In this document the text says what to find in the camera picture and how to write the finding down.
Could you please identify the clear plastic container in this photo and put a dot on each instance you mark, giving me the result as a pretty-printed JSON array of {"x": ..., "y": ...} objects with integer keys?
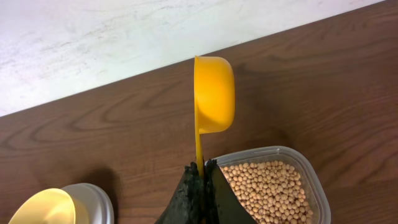
[{"x": 311, "y": 184}]

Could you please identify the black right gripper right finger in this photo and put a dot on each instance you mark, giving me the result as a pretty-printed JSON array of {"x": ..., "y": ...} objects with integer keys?
[{"x": 221, "y": 204}]

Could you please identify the yellow bowl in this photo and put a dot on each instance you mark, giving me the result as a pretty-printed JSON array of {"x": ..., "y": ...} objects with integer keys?
[{"x": 50, "y": 206}]

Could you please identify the white kitchen scale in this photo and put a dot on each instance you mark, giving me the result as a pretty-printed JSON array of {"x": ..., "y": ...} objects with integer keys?
[{"x": 92, "y": 204}]

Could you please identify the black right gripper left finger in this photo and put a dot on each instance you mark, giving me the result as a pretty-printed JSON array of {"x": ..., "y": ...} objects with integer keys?
[{"x": 185, "y": 205}]

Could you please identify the soybeans in container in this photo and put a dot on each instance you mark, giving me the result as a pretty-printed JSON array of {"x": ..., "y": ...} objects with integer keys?
[{"x": 271, "y": 192}]

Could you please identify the yellow measuring scoop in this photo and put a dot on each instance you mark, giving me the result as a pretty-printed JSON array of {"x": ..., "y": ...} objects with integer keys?
[{"x": 214, "y": 99}]

